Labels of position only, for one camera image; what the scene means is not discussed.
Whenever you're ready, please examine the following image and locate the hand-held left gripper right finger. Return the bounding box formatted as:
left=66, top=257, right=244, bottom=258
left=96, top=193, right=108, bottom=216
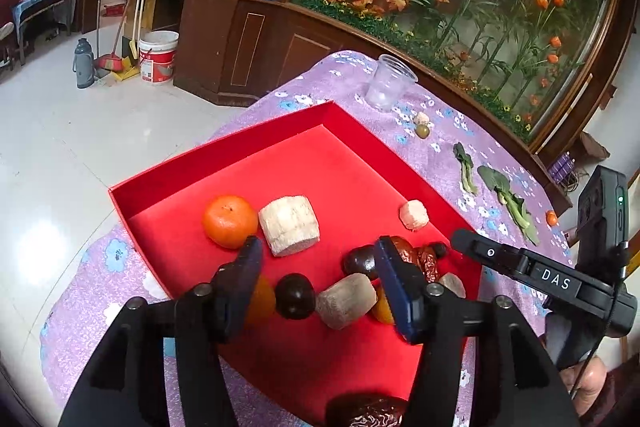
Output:
left=374, top=235, right=581, bottom=427

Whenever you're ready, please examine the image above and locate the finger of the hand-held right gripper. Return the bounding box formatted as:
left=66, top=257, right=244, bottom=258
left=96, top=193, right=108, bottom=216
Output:
left=451, top=228, right=531, bottom=280

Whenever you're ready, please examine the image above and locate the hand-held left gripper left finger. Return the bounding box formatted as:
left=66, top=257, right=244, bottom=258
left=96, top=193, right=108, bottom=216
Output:
left=59, top=236, right=264, bottom=427

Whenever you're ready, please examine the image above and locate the small oval orange kumquat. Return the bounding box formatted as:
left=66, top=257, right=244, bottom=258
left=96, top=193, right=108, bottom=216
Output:
left=244, top=274, right=277, bottom=325
left=370, top=287, right=397, bottom=325

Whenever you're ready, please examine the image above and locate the red dried date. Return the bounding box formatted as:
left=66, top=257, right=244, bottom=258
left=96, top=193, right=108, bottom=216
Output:
left=390, top=235, right=416, bottom=265
left=417, top=247, right=441, bottom=283

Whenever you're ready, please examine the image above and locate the small grey-beige chunk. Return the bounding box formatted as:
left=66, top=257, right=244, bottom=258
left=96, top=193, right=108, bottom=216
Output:
left=437, top=272, right=467, bottom=299

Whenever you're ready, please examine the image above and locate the dark brown chestnut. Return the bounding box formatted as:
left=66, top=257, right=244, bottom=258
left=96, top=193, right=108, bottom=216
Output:
left=274, top=273, right=317, bottom=320
left=341, top=244, right=379, bottom=280

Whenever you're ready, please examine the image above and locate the brown-skinned beige chunk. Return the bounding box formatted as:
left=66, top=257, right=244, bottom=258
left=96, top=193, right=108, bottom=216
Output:
left=315, top=273, right=378, bottom=330

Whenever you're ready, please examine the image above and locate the round orange mandarin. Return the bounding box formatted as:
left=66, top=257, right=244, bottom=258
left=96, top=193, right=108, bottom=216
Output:
left=202, top=194, right=259, bottom=250

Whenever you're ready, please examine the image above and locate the pinkish beige peeled chunk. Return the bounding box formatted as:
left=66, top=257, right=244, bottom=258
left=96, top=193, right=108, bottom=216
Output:
left=399, top=200, right=430, bottom=233

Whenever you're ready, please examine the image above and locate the large white peeled chunk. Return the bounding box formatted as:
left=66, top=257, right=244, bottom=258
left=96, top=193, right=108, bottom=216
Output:
left=258, top=195, right=321, bottom=258

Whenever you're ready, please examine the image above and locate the large dark red date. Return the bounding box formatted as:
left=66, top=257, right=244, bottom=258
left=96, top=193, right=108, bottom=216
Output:
left=325, top=393, right=411, bottom=427

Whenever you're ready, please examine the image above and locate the red cardboard box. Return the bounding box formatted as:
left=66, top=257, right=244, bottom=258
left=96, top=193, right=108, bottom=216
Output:
left=108, top=101, right=483, bottom=427

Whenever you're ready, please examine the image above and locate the person's right forearm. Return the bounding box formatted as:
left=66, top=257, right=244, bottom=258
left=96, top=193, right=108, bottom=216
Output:
left=592, top=364, right=640, bottom=427

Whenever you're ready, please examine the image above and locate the person's right hand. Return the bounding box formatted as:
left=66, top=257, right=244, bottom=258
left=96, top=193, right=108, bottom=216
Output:
left=560, top=354, right=610, bottom=418

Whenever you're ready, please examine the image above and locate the large bok choy leaf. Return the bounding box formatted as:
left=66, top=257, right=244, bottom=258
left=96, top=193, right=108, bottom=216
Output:
left=477, top=164, right=541, bottom=245

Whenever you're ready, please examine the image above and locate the small bok choy leaf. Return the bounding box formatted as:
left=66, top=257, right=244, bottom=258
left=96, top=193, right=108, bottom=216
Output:
left=452, top=142, right=479, bottom=196

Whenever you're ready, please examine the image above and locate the purple box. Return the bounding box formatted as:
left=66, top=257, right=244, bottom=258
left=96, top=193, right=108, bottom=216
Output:
left=548, top=153, right=576, bottom=180

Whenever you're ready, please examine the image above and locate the purple floral tablecloth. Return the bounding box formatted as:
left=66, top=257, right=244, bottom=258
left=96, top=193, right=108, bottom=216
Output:
left=40, top=51, right=576, bottom=427

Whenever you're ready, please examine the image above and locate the brown cardboard box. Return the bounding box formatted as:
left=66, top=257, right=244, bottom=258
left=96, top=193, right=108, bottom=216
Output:
left=577, top=132, right=612, bottom=160

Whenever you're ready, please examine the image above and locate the clear plastic cup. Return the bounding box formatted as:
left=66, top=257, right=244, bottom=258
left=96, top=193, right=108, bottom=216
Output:
left=364, top=53, right=419, bottom=112

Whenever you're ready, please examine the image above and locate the brown wooden cabinet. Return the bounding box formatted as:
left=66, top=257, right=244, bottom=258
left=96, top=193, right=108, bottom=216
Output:
left=80, top=0, right=631, bottom=218

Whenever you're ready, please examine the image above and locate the yellow dustpan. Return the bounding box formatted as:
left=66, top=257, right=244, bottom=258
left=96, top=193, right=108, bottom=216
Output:
left=112, top=0, right=147, bottom=82

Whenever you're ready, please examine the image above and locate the white and red bucket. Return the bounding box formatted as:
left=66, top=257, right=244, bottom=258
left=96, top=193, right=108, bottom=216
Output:
left=138, top=30, right=180, bottom=84

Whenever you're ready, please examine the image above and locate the red broom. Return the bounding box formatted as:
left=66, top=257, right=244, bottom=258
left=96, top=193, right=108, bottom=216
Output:
left=94, top=0, right=151, bottom=72

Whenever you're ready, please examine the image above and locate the grey thermos flask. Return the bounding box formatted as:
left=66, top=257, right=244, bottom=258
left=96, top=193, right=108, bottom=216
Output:
left=72, top=38, right=96, bottom=89

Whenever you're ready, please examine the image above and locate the table with blue cloth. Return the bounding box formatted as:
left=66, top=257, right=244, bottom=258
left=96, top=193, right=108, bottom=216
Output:
left=11, top=0, right=76, bottom=52

